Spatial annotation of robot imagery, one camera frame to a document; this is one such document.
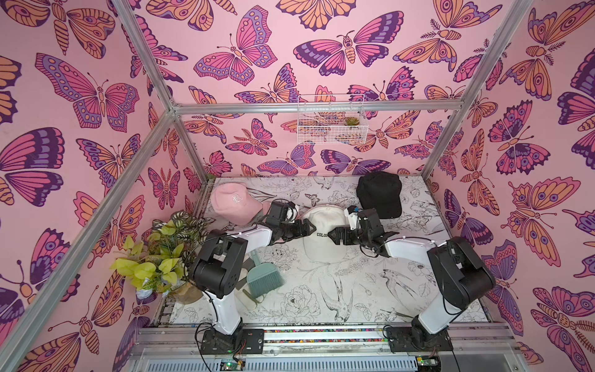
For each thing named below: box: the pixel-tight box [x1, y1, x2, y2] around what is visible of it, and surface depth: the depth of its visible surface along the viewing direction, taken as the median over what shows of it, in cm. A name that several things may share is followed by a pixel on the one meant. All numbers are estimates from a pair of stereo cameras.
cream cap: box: [302, 205, 349, 265], surface depth 94 cm
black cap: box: [356, 171, 403, 220], surface depth 108 cm
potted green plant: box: [110, 210, 215, 305], surface depth 71 cm
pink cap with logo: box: [210, 182, 264, 227], surface depth 105 cm
